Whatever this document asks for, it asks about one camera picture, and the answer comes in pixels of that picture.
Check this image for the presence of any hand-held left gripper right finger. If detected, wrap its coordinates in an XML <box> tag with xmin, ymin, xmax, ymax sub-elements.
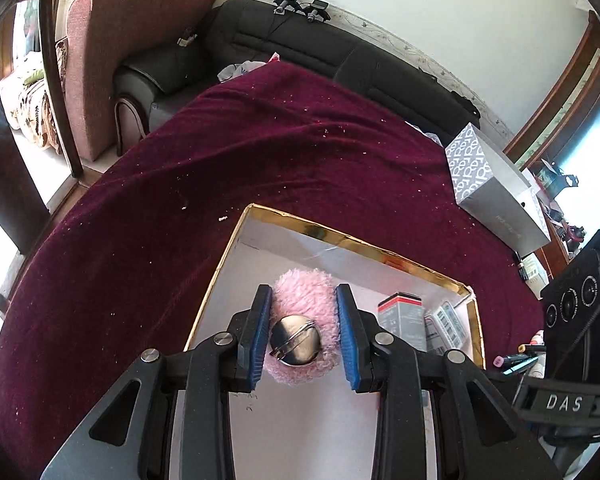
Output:
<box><xmin>335</xmin><ymin>284</ymin><xmax>556</xmax><ymax>480</ymax></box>

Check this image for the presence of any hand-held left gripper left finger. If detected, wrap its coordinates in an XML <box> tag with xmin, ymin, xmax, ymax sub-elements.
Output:
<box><xmin>40</xmin><ymin>284</ymin><xmax>273</xmax><ymax>480</ymax></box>

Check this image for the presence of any pink fluffy pin badge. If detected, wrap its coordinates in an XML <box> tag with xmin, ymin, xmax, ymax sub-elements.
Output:
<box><xmin>264</xmin><ymin>269</ymin><xmax>342</xmax><ymax>386</ymax></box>

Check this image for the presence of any gold-edged cardboard box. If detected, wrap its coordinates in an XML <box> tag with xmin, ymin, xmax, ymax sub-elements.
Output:
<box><xmin>182</xmin><ymin>203</ymin><xmax>487</xmax><ymax>480</ymax></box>

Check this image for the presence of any grey box with red band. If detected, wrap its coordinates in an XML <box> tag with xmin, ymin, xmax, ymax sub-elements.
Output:
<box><xmin>377</xmin><ymin>292</ymin><xmax>428</xmax><ymax>353</ymax></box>

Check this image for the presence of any white box with barcode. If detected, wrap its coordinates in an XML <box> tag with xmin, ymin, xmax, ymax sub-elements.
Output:
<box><xmin>424</xmin><ymin>301</ymin><xmax>468</xmax><ymax>356</ymax></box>

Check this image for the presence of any black marker pink cap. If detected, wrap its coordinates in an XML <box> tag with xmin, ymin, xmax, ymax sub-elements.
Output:
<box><xmin>492</xmin><ymin>352</ymin><xmax>533</xmax><ymax>373</ymax></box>

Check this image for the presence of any grey patterned cardboard box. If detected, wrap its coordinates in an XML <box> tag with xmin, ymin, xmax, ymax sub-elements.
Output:
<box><xmin>445</xmin><ymin>122</ymin><xmax>552</xmax><ymax>256</ymax></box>

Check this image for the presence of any white plastic bag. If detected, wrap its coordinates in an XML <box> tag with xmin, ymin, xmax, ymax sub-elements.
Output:
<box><xmin>216</xmin><ymin>52</ymin><xmax>281</xmax><ymax>83</ymax></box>

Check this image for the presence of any black leather sofa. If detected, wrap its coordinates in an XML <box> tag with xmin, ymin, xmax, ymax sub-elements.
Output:
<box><xmin>114</xmin><ymin>0</ymin><xmax>481</xmax><ymax>156</ymax></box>

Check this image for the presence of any pink armchair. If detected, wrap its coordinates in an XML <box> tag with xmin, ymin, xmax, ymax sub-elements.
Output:
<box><xmin>55</xmin><ymin>0</ymin><xmax>218</xmax><ymax>161</ymax></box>

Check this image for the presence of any patterned blanket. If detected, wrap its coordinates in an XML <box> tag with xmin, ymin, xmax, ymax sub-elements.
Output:
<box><xmin>2</xmin><ymin>60</ymin><xmax>63</xmax><ymax>153</ymax></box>

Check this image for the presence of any wooden window frame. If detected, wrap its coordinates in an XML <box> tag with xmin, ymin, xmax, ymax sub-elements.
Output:
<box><xmin>502</xmin><ymin>10</ymin><xmax>600</xmax><ymax>171</ymax></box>

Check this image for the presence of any dark wooden door frame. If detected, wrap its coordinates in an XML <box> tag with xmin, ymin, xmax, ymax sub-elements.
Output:
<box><xmin>0</xmin><ymin>0</ymin><xmax>81</xmax><ymax>321</ymax></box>

